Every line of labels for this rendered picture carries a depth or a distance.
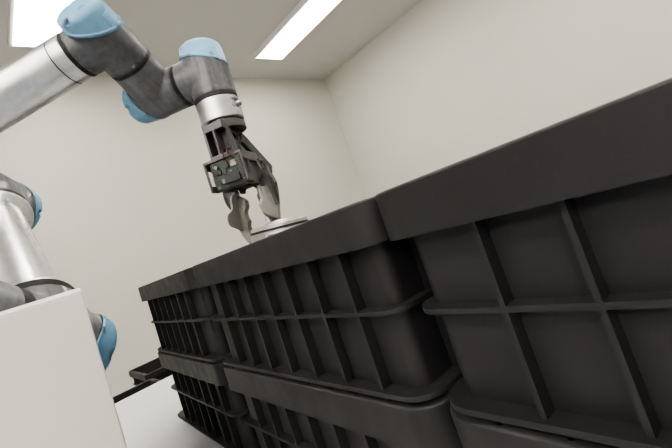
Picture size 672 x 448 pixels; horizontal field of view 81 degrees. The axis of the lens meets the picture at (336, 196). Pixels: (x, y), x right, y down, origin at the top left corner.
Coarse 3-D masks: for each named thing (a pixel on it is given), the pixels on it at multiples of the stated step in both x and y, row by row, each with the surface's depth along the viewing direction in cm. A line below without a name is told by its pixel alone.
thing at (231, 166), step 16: (208, 128) 64; (224, 128) 65; (240, 128) 69; (208, 144) 64; (224, 144) 66; (240, 144) 69; (224, 160) 64; (240, 160) 63; (256, 160) 68; (208, 176) 65; (224, 176) 64; (240, 176) 63; (256, 176) 67; (224, 192) 66; (240, 192) 70
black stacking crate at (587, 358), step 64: (640, 192) 12; (448, 256) 18; (512, 256) 16; (576, 256) 14; (640, 256) 12; (448, 320) 19; (512, 320) 15; (576, 320) 14; (640, 320) 13; (512, 384) 17; (576, 384) 15; (640, 384) 13
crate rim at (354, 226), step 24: (336, 216) 22; (360, 216) 21; (264, 240) 28; (288, 240) 26; (312, 240) 24; (336, 240) 22; (360, 240) 21; (384, 240) 21; (216, 264) 36; (240, 264) 32; (264, 264) 29; (288, 264) 26
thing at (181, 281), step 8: (184, 272) 44; (192, 272) 44; (160, 280) 53; (168, 280) 50; (176, 280) 47; (184, 280) 45; (192, 280) 44; (144, 288) 61; (152, 288) 57; (160, 288) 54; (168, 288) 51; (176, 288) 48; (184, 288) 45; (192, 288) 44; (144, 296) 62; (152, 296) 58; (160, 296) 55
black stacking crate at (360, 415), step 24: (240, 384) 38; (264, 384) 34; (288, 384) 30; (312, 384) 28; (264, 408) 38; (288, 408) 31; (312, 408) 28; (336, 408) 26; (360, 408) 24; (384, 408) 22; (408, 408) 21; (432, 408) 20; (264, 432) 37; (288, 432) 35; (312, 432) 30; (336, 432) 27; (360, 432) 24; (384, 432) 22; (408, 432) 21; (432, 432) 20; (456, 432) 20
